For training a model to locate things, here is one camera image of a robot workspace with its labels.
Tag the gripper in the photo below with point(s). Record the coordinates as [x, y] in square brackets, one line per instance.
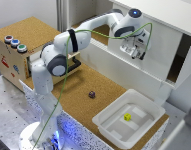
[131, 45]

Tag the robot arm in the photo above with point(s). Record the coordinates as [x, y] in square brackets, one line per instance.
[45, 83]

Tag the white sliding door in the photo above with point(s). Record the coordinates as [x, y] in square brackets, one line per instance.
[161, 43]

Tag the white cabinet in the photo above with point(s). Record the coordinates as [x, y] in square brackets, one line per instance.
[128, 74]

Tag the purple block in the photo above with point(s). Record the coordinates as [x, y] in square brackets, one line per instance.
[91, 94]

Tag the wooden drawer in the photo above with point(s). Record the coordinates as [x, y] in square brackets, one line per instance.
[69, 65]

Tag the yellow block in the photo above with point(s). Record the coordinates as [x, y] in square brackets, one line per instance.
[127, 117]

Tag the white plastic box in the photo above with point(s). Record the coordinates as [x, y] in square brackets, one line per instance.
[141, 131]

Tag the green button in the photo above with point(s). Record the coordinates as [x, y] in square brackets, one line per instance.
[21, 48]

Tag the wooden drawer box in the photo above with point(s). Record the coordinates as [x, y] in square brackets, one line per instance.
[20, 30]

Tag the blue button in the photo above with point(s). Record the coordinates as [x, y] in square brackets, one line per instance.
[15, 42]

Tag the red button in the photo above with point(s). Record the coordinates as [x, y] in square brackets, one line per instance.
[8, 39]

